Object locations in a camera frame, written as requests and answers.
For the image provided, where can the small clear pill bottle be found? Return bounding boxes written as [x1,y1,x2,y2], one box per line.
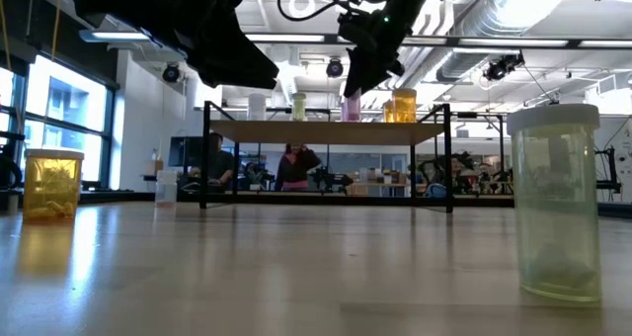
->
[154,169,179,209]
[247,93,268,122]

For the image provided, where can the small pink pill bottle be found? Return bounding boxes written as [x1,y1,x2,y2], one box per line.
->
[341,89,362,124]

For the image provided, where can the round black ceiling spotlight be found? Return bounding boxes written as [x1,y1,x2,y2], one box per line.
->
[161,62,182,84]
[325,57,345,79]

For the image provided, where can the dark background monitor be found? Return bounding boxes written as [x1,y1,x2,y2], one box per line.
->
[169,135,203,169]

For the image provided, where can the black background stand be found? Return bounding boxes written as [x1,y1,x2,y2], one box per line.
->
[594,146,623,195]

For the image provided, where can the standing person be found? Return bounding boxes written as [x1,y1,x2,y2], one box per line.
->
[274,142,323,193]

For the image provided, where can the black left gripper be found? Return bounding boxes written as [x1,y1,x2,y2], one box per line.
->
[147,0,280,90]

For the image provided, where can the long ceiling light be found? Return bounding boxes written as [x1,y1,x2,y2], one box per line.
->
[78,29,152,44]

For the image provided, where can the large window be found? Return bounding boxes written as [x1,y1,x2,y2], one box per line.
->
[0,51,119,192]

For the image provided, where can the black ceiling track camera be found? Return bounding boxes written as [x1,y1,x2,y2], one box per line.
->
[482,51,526,83]

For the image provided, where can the wooden shelf with black legs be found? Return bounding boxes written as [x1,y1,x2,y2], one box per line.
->
[199,100,454,214]

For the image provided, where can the seated person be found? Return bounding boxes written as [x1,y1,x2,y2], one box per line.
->
[190,131,237,192]

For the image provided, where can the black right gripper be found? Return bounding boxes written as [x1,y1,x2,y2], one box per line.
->
[338,0,445,99]

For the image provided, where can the small green pill bottle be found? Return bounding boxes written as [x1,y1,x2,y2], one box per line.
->
[506,103,603,305]
[290,92,308,123]

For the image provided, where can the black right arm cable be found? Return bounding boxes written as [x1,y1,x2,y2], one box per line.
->
[276,0,357,24]

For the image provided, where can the silver ventilation duct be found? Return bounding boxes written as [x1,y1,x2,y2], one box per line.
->
[404,0,544,85]

